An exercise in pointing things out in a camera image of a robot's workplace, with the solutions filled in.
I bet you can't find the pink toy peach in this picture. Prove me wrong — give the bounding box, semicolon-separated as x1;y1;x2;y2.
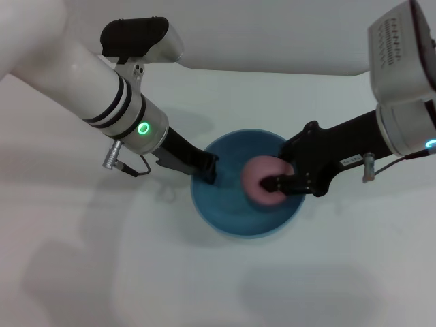
240;155;296;207

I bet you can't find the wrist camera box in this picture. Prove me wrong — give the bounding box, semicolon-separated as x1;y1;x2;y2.
367;0;436;103
99;16;185;93

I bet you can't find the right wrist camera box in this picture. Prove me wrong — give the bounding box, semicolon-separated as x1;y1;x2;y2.
367;0;436;103

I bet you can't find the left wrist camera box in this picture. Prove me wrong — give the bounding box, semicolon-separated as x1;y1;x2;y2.
99;16;185;93

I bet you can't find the left arm connector cable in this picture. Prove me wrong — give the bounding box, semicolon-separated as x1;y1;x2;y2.
102;140;152;177

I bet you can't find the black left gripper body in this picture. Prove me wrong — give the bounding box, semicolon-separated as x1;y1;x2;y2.
153;127;219;177

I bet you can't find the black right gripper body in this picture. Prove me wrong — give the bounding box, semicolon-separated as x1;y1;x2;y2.
294;111;393;199

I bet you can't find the blue bowl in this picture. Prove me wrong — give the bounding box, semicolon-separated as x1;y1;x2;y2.
190;128;306;239

